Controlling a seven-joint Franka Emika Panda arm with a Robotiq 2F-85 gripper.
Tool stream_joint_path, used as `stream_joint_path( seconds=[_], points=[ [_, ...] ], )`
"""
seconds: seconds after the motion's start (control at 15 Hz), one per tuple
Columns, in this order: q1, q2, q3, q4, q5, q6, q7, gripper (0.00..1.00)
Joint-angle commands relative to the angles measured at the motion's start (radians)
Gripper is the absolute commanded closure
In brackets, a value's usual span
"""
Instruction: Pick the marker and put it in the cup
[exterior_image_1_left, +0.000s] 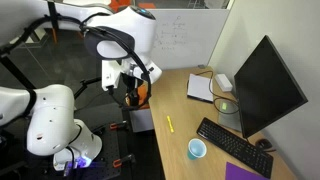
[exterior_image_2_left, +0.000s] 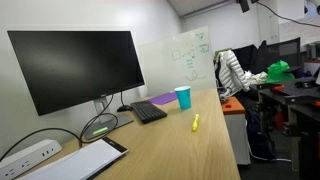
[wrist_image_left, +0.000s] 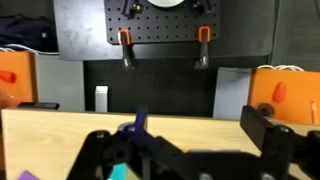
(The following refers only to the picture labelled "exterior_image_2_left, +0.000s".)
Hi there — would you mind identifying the black monitor cable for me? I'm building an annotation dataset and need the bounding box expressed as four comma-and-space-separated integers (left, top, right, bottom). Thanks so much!
0, 94, 120, 163

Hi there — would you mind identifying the yellow highlighter marker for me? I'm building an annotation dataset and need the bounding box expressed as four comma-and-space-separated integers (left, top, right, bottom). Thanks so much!
192, 114, 200, 132

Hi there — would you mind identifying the white puffer jacket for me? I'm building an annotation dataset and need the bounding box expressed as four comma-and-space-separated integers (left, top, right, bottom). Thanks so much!
214, 50, 250, 96

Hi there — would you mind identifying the black computer monitor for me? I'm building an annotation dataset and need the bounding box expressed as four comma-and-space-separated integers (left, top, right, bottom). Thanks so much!
8, 30, 144, 116

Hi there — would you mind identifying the glass whiteboard panel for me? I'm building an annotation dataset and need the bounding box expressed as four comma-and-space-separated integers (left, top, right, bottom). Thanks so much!
138, 26, 216, 96

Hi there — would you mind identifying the silver monitor stand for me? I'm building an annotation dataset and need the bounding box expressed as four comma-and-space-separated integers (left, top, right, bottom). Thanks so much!
83, 98, 133, 140

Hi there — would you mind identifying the black office chair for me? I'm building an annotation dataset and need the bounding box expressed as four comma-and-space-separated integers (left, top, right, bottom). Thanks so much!
250, 38, 304, 77

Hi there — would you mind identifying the white cabinet with orange top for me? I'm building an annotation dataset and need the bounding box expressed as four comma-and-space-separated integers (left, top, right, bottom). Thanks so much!
221, 97, 251, 165

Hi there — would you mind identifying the teal plastic cup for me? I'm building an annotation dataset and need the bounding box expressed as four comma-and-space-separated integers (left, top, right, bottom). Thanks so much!
174, 86, 191, 110

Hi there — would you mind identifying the black side desk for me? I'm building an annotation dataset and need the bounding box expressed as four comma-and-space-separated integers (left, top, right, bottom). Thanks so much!
251, 77, 320, 180

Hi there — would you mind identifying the green plastic bag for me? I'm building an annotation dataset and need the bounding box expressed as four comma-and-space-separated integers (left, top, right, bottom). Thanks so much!
266, 60, 294, 83

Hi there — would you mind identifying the purple mouse pad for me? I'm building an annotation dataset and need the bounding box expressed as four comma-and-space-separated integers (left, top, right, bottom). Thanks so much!
149, 92, 177, 105

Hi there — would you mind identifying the black computer keyboard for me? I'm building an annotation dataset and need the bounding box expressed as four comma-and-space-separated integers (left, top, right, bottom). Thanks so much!
131, 101, 167, 124

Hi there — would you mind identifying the white power strip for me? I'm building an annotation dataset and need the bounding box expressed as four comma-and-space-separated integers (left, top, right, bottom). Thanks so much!
0, 139, 62, 180

